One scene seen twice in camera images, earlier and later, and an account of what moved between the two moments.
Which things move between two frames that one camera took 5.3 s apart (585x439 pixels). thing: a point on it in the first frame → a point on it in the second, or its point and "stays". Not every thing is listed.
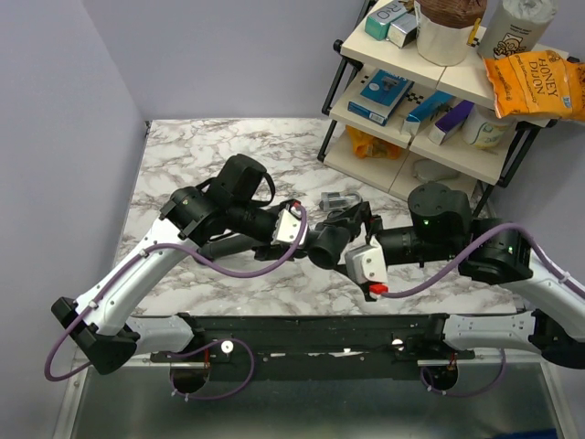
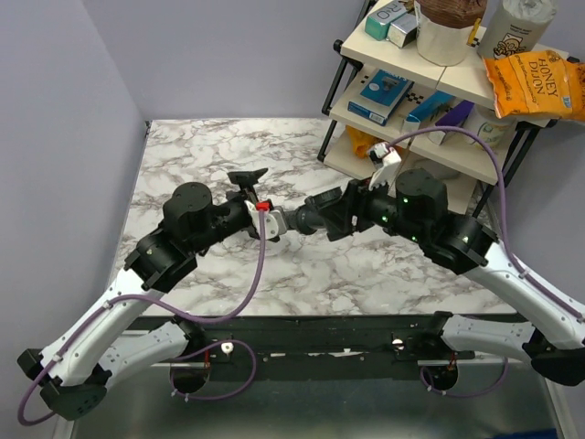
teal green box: x=377 y=23 stays
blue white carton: x=438 y=101 stays
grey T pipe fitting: x=324 y=246 → x=320 y=211
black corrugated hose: x=231 y=246 → x=291 y=218
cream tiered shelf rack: x=400 y=123 stays
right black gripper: x=351 y=217 → x=356 y=199
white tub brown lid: x=444 y=29 stays
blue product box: x=380 y=96 stays
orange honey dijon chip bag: x=537 y=84 stays
